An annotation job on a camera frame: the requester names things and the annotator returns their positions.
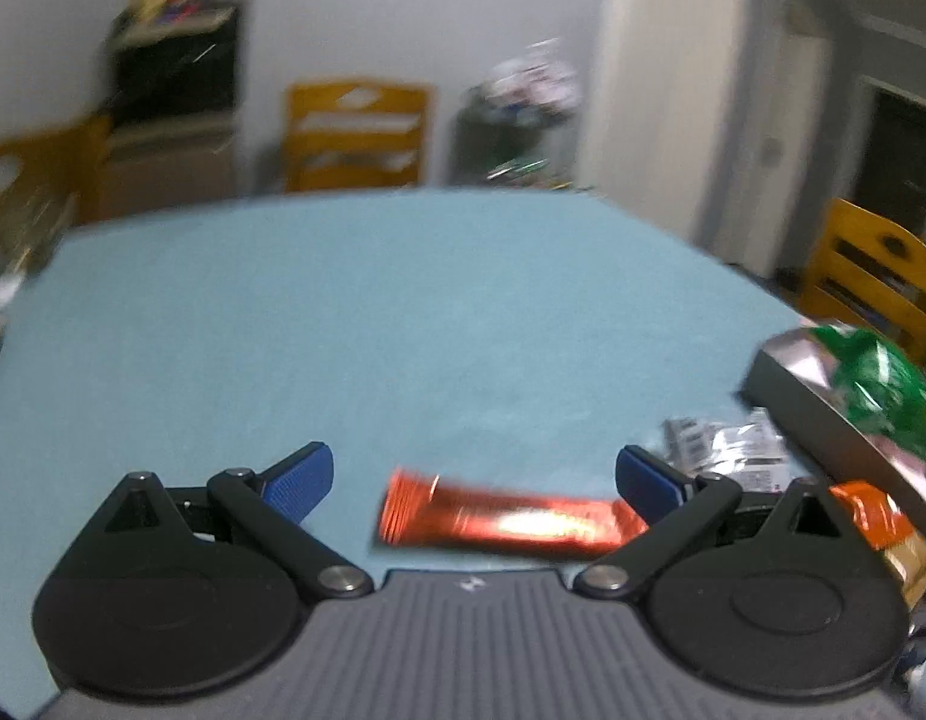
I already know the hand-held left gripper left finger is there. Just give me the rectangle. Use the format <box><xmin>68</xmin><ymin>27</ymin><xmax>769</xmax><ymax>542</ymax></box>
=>
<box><xmin>80</xmin><ymin>441</ymin><xmax>375</xmax><ymax>605</ymax></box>

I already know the orange snack packet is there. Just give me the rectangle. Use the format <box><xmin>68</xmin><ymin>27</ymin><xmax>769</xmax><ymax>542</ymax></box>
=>
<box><xmin>830</xmin><ymin>481</ymin><xmax>915</xmax><ymax>550</ymax></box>

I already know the wooden chair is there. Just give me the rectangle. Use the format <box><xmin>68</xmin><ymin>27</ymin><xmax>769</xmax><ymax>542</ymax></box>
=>
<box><xmin>283</xmin><ymin>79</ymin><xmax>435</xmax><ymax>194</ymax></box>
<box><xmin>0</xmin><ymin>116</ymin><xmax>113</xmax><ymax>230</ymax></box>
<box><xmin>796</xmin><ymin>199</ymin><xmax>926</xmax><ymax>370</ymax></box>

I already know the grey cardboard box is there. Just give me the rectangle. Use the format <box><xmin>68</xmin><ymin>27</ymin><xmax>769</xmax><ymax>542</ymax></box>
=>
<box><xmin>736</xmin><ymin>326</ymin><xmax>926</xmax><ymax>533</ymax></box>

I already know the white plastic bag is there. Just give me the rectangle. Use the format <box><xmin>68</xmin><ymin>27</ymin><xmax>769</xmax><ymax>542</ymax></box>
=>
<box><xmin>484</xmin><ymin>40</ymin><xmax>584</xmax><ymax>111</ymax></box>

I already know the grey cabinet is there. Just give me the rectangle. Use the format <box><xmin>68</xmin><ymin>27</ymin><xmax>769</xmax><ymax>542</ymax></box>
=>
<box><xmin>95</xmin><ymin>116</ymin><xmax>242</xmax><ymax>222</ymax></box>

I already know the golden brown snack packet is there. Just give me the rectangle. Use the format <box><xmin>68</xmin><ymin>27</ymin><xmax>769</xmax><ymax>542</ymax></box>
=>
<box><xmin>883</xmin><ymin>525</ymin><xmax>926</xmax><ymax>610</ymax></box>

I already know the green snack bag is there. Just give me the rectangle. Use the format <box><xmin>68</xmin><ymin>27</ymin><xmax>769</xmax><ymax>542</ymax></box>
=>
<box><xmin>808</xmin><ymin>321</ymin><xmax>926</xmax><ymax>460</ymax></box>

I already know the white grey snack packet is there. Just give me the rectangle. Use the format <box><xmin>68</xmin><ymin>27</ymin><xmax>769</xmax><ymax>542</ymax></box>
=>
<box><xmin>661</xmin><ymin>412</ymin><xmax>790</xmax><ymax>496</ymax></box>

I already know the red-orange stick packet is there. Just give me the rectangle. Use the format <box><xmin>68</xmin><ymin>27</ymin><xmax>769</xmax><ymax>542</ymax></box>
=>
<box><xmin>373</xmin><ymin>467</ymin><xmax>651</xmax><ymax>562</ymax></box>

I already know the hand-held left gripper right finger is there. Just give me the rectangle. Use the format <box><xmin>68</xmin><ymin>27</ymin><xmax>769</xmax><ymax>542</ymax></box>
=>
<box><xmin>571</xmin><ymin>444</ymin><xmax>873</xmax><ymax>605</ymax></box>

